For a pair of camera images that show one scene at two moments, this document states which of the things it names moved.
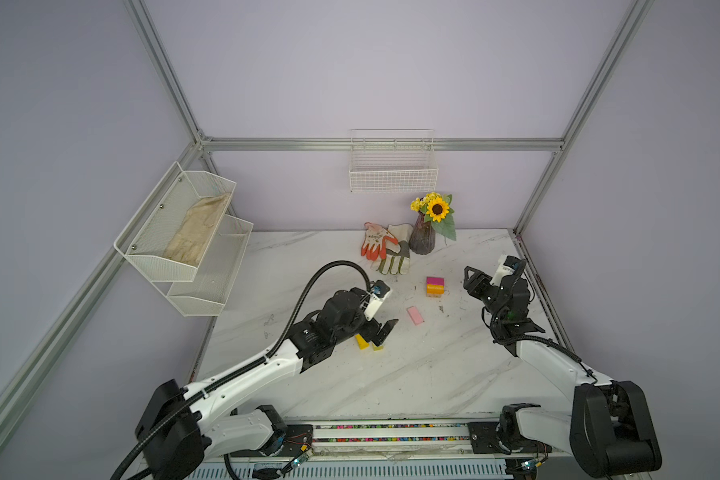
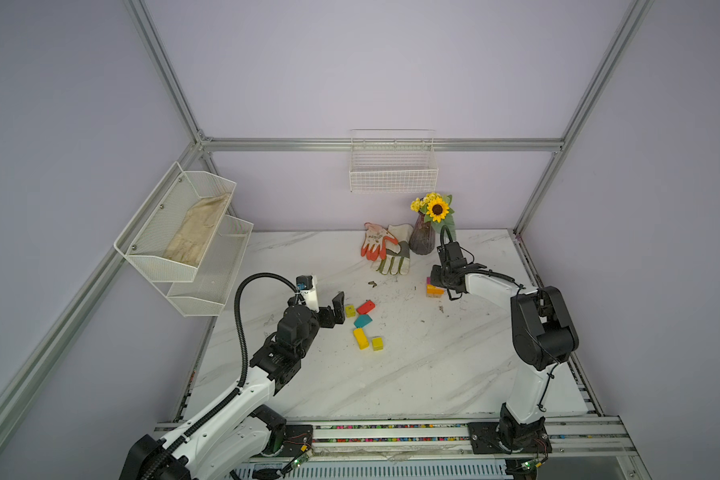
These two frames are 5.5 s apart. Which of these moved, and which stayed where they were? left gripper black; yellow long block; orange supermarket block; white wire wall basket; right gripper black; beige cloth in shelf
Moved: left gripper black; right gripper black
Stayed: beige cloth in shelf; orange supermarket block; white wire wall basket; yellow long block
